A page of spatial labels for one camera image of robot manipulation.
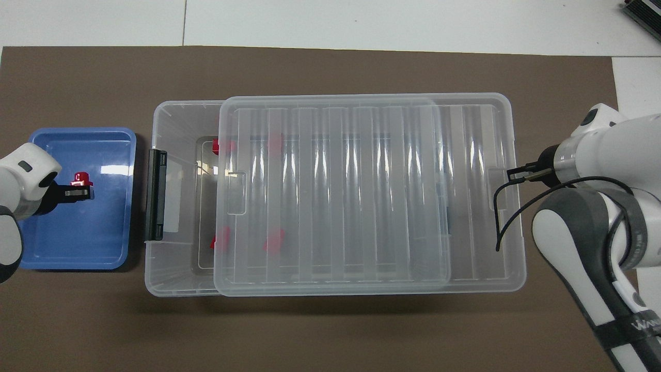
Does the clear plastic storage box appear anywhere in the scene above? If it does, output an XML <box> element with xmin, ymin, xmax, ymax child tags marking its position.
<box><xmin>145</xmin><ymin>101</ymin><xmax>452</xmax><ymax>298</ymax></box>

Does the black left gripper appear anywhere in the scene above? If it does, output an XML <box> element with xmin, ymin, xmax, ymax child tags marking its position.
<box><xmin>37</xmin><ymin>178</ymin><xmax>95</xmax><ymax>215</ymax></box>

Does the black box handle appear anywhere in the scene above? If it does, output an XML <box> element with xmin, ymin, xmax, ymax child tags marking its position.
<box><xmin>145</xmin><ymin>148</ymin><xmax>168</xmax><ymax>242</ymax></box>

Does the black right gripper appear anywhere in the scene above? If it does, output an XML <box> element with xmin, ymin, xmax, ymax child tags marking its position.
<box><xmin>507</xmin><ymin>146</ymin><xmax>561</xmax><ymax>187</ymax></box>

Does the grey finned device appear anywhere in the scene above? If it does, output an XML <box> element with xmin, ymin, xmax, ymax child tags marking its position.
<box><xmin>621</xmin><ymin>0</ymin><xmax>661</xmax><ymax>44</ymax></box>

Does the clear ribbed plastic lid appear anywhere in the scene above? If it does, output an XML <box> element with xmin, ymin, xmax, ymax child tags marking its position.
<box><xmin>213</xmin><ymin>93</ymin><xmax>527</xmax><ymax>297</ymax></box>

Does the brown paper mat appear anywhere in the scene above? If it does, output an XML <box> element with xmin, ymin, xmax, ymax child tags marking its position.
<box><xmin>0</xmin><ymin>45</ymin><xmax>650</xmax><ymax>372</ymax></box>

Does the blue plastic tray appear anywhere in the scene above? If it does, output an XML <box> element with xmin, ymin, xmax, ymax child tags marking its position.
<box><xmin>13</xmin><ymin>127</ymin><xmax>137</xmax><ymax>270</ymax></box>

